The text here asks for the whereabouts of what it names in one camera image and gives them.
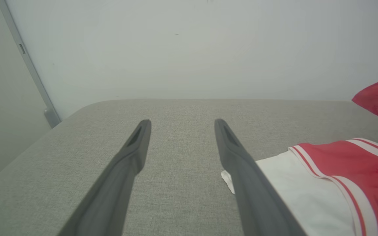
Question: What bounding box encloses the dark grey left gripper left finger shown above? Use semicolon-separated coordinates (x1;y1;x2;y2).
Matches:
58;119;152;236

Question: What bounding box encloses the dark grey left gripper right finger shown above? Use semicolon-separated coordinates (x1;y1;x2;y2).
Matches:
214;119;307;236

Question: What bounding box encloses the red and white garment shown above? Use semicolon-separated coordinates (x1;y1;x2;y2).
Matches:
221;74;378;236

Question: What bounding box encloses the grey fabric table pad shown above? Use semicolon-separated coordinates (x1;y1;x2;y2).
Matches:
0;99;378;236

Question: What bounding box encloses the grey metal frame rail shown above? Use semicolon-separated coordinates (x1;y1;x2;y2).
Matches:
0;0;61;128

